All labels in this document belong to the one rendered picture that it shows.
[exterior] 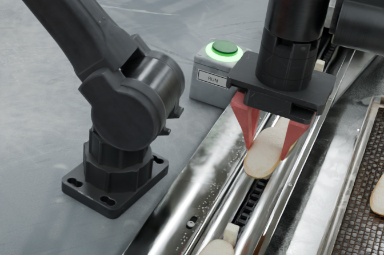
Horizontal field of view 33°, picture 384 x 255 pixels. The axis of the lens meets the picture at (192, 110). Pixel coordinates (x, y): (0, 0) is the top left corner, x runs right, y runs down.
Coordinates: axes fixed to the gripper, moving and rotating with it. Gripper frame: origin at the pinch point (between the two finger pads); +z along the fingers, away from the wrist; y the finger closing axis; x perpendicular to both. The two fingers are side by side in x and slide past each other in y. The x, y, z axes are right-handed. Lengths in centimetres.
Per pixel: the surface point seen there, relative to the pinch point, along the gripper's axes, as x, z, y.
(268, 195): 2.0, 8.6, 1.1
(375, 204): 0.7, 3.6, 12.9
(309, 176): 12.1, 11.7, 4.3
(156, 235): -11.6, 7.2, -7.6
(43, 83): 12.1, 11.2, -37.4
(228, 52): 22.6, 3.0, -12.5
